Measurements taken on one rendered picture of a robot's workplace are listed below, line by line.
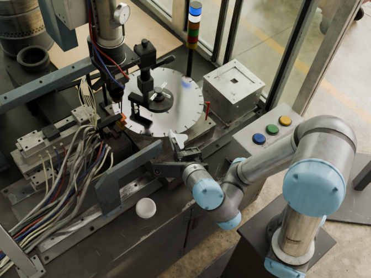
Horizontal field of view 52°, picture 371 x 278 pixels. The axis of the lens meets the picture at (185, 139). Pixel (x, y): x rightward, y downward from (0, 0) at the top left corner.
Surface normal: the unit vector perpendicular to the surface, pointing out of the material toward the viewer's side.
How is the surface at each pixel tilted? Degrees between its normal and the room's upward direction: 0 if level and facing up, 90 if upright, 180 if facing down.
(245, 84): 0
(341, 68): 0
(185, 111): 0
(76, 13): 90
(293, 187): 83
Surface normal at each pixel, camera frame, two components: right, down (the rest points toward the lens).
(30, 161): 0.62, 0.66
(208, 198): 0.29, 0.36
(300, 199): -0.45, 0.62
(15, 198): 0.07, -0.58
